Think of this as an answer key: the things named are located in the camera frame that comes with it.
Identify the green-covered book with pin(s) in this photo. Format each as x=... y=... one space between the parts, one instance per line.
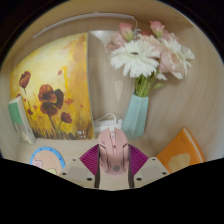
x=20 y=120

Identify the teal faceted vase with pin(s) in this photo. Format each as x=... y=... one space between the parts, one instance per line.
x=135 y=116

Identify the round cartoon mouse pad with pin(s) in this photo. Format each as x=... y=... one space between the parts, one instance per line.
x=50 y=158

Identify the pink computer mouse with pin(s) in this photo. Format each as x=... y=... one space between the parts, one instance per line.
x=113 y=150

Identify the white light bar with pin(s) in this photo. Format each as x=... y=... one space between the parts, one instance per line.
x=83 y=18

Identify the pink and white flower bouquet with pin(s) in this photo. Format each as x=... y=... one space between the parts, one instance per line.
x=136 y=58

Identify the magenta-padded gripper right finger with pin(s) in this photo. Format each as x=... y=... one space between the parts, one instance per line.
x=154 y=169

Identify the yellow poppy painting canvas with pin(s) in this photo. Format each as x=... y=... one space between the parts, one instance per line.
x=56 y=83

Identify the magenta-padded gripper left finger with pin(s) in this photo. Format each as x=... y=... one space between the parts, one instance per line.
x=75 y=170

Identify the orange book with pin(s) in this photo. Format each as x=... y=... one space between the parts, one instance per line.
x=181 y=150

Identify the white power strip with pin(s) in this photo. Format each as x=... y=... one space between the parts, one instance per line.
x=101 y=127

